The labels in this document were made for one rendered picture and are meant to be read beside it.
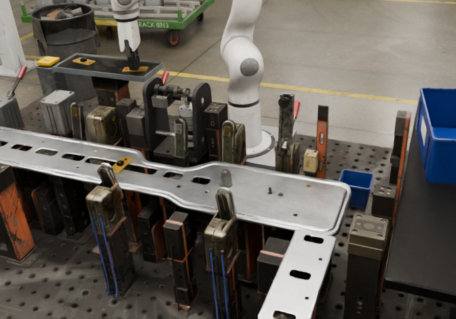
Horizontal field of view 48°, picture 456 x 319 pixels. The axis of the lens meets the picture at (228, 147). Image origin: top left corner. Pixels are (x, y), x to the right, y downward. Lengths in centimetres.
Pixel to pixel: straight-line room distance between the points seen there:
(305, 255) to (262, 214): 18
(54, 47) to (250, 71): 277
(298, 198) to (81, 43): 318
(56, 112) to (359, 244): 107
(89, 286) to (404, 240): 91
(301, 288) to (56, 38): 343
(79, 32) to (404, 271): 350
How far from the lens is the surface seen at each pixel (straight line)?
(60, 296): 164
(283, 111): 143
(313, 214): 132
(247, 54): 174
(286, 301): 110
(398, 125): 136
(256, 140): 195
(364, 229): 119
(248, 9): 176
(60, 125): 181
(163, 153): 167
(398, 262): 117
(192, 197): 139
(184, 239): 135
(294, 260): 119
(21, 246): 177
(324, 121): 140
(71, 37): 425
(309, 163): 143
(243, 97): 185
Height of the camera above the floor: 182
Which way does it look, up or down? 31 degrees down
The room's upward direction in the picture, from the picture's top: 4 degrees counter-clockwise
